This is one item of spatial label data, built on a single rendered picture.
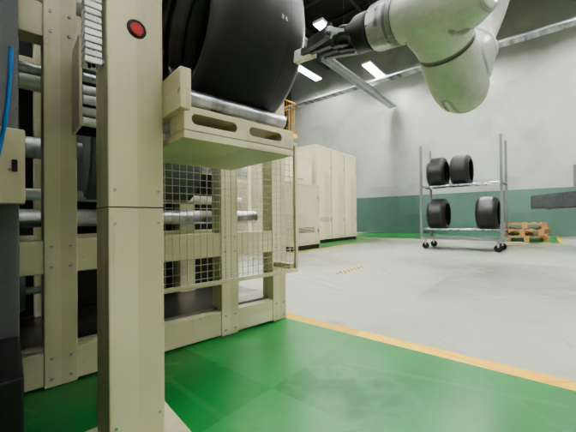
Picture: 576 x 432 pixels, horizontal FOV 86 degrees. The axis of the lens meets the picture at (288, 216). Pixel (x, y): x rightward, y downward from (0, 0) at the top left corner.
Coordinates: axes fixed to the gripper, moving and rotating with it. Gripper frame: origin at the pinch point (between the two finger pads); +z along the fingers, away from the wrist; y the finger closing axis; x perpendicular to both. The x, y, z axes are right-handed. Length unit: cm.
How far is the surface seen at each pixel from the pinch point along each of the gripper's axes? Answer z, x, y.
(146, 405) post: 14, 90, 31
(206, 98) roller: 17.0, 12.7, 17.8
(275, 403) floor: 8, 103, -7
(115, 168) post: 22, 33, 37
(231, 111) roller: 17.2, 14.4, 10.1
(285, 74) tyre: 11.8, 1.4, -3.7
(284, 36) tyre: 9.1, -6.9, -0.1
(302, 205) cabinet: 348, 67, -348
